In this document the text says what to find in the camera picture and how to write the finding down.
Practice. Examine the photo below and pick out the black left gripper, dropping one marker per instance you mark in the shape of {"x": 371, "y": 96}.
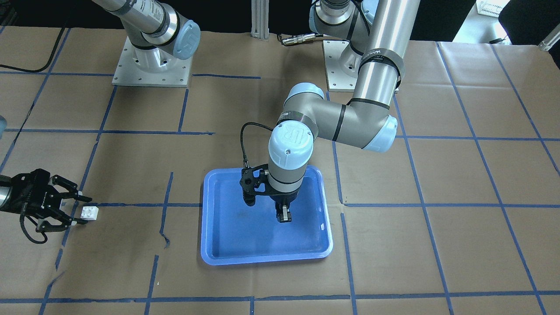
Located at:
{"x": 282, "y": 200}

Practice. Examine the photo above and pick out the white basket in background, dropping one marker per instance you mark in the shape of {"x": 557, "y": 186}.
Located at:
{"x": 491, "y": 8}

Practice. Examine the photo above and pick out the white block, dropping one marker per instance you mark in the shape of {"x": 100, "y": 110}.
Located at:
{"x": 89, "y": 213}
{"x": 286, "y": 216}

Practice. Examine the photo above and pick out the aluminium extrusion post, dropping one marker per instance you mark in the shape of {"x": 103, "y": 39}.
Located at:
{"x": 260, "y": 19}

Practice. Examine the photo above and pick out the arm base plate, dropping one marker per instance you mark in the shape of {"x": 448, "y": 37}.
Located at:
{"x": 343, "y": 64}
{"x": 151, "y": 68}

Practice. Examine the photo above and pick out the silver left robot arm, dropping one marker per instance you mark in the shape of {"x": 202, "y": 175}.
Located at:
{"x": 363, "y": 122}

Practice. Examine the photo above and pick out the silver cable connector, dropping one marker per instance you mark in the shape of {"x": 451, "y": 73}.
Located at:
{"x": 296, "y": 40}

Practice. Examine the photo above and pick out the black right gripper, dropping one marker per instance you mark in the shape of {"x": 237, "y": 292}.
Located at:
{"x": 27, "y": 195}

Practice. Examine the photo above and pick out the blue plastic tray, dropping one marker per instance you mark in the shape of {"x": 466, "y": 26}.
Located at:
{"x": 234, "y": 233}

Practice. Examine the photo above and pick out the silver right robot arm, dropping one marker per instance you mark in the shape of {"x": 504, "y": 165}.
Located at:
{"x": 149, "y": 24}

